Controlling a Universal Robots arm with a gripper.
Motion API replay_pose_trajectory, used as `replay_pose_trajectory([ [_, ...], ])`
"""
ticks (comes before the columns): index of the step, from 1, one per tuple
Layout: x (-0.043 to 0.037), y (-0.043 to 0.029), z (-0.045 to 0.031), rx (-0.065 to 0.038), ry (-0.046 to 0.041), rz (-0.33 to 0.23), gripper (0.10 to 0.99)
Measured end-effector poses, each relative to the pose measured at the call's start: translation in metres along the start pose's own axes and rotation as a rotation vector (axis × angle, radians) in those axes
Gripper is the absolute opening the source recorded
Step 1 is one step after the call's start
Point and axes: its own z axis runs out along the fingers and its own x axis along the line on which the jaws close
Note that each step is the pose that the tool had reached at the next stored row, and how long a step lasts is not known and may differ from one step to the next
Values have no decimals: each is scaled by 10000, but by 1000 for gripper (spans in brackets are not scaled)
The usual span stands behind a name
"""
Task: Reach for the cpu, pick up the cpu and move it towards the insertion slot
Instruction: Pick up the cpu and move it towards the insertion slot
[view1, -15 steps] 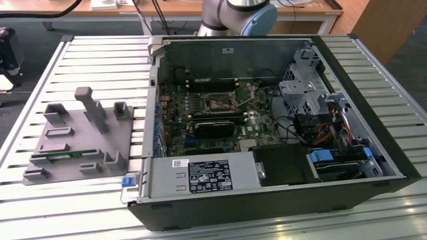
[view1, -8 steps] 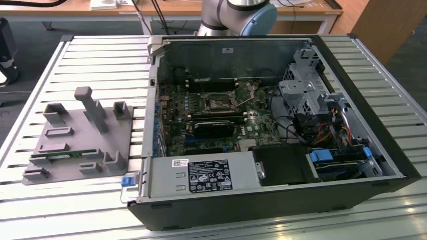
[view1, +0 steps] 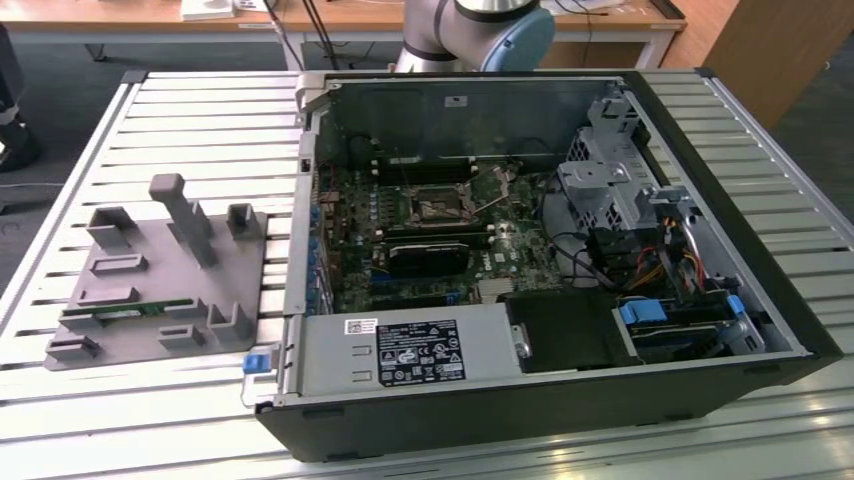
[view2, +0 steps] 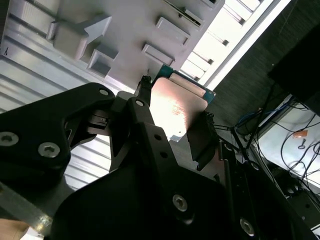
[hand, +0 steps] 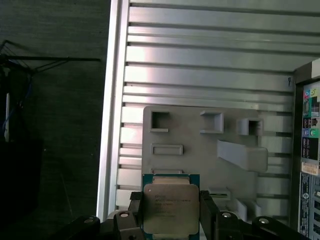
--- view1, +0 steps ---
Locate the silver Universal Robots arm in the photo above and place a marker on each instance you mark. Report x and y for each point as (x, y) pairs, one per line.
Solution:
(454, 30)

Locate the black RAM slot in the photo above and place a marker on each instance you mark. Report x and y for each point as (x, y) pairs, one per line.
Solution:
(427, 175)
(434, 234)

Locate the CPU socket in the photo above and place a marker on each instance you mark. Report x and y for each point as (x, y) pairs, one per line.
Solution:
(437, 207)

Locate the black graphics card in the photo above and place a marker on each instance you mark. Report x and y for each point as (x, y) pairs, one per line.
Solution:
(427, 260)

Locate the green motherboard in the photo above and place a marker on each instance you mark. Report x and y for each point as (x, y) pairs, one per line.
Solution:
(521, 240)

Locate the small silver chipset heatsink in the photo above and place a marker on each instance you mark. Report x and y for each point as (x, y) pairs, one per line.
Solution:
(497, 291)

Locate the black plastic shroud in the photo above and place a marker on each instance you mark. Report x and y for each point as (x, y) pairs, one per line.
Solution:
(567, 330)

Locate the silver power supply with label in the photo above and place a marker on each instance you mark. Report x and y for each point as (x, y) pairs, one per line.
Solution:
(334, 360)

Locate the silver metal disk bay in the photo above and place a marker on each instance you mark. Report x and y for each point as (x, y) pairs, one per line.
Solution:
(594, 175)

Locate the blue case latch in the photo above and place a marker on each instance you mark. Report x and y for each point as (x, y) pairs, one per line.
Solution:
(259, 364)

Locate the blue disk carrier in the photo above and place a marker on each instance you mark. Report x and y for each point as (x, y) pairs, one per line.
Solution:
(644, 312)

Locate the black open PC case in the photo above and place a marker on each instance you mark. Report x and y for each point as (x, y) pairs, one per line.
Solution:
(534, 425)

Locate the grey plastic parts rack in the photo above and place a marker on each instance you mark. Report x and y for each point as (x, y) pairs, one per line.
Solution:
(154, 280)

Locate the green RAM stick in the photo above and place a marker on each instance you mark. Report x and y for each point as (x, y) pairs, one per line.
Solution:
(120, 310)

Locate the white box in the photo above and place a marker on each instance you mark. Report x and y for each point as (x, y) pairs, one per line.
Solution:
(207, 10)

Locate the wooden desk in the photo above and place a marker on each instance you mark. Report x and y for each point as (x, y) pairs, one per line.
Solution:
(134, 25)

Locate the wooden cabinet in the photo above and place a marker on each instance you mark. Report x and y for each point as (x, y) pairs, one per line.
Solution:
(768, 50)

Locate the black office chair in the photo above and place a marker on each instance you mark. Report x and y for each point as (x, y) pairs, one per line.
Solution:
(14, 75)

